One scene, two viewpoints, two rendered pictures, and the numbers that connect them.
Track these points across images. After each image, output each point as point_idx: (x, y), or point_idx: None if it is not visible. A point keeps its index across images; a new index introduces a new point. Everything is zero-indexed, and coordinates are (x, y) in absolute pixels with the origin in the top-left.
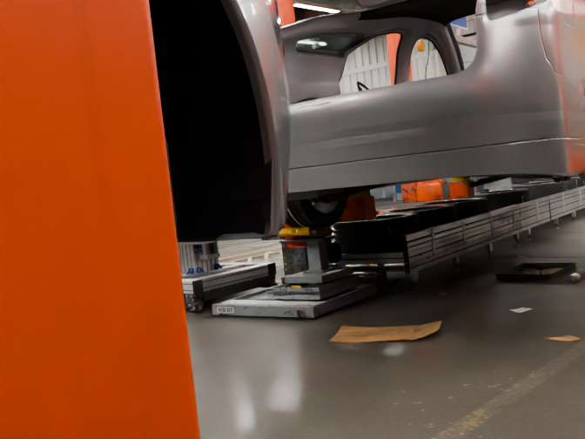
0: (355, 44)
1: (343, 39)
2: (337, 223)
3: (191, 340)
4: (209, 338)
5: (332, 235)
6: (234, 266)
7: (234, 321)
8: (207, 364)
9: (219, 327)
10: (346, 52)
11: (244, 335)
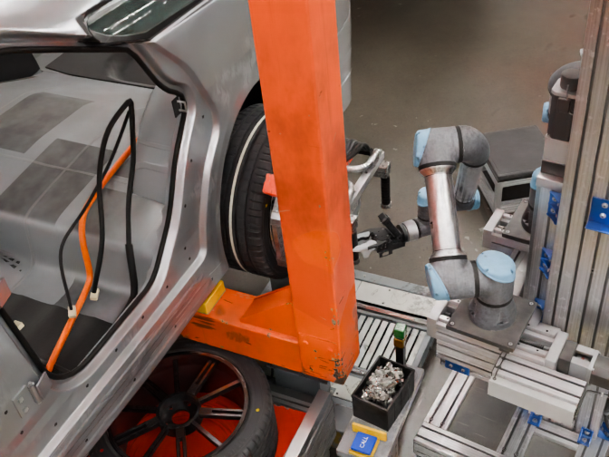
0: (94, 40)
1: (125, 10)
2: (257, 364)
3: (416, 213)
4: (396, 216)
5: (283, 456)
6: (505, 432)
7: (398, 272)
8: (357, 156)
9: (405, 250)
10: (129, 43)
11: (358, 219)
